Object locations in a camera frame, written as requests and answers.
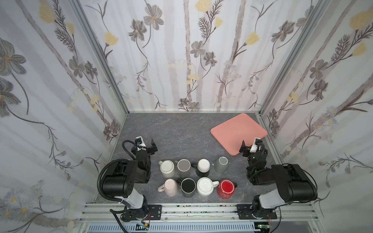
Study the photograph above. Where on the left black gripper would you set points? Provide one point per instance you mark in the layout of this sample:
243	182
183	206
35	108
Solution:
145	149

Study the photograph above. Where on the pink plastic tray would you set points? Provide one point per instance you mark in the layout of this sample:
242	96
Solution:
241	128

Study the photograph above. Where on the light grey mug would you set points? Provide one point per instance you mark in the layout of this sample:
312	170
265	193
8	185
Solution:
221	165

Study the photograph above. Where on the black and white mug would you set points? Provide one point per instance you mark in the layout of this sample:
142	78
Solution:
202	168

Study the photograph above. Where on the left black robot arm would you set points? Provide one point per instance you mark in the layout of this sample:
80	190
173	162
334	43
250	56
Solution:
116	181

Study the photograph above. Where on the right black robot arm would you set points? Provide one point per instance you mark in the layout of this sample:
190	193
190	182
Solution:
293	185

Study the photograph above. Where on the cream upside-down mug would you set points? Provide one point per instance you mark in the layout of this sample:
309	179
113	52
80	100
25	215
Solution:
167	168

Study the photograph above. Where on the grey upside-down mug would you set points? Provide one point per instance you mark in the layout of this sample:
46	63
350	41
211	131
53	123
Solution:
184	168

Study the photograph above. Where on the pale pink mug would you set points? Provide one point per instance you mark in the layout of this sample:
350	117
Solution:
170	188

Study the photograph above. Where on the red mug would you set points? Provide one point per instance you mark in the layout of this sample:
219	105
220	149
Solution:
226	189

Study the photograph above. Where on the black dark grey mug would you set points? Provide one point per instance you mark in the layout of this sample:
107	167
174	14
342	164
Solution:
188	187

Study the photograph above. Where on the white ribbed mug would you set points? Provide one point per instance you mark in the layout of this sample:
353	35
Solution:
205	186

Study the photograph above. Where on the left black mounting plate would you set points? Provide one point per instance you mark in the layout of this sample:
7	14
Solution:
153	212

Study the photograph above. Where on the black mounting plate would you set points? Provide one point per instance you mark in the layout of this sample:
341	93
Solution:
153	212
246	212

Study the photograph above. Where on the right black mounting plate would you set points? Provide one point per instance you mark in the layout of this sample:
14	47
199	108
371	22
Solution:
246	212

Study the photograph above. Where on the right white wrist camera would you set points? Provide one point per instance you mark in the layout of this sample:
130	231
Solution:
255	145

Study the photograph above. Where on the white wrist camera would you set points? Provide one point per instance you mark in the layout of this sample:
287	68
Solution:
139	142
255	145

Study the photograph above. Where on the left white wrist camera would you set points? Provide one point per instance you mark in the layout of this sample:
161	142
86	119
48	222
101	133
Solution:
139	142

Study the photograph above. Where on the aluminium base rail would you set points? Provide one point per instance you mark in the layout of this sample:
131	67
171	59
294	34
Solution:
227	212

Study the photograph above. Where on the white slotted cable duct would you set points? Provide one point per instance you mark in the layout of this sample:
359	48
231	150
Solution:
192	227

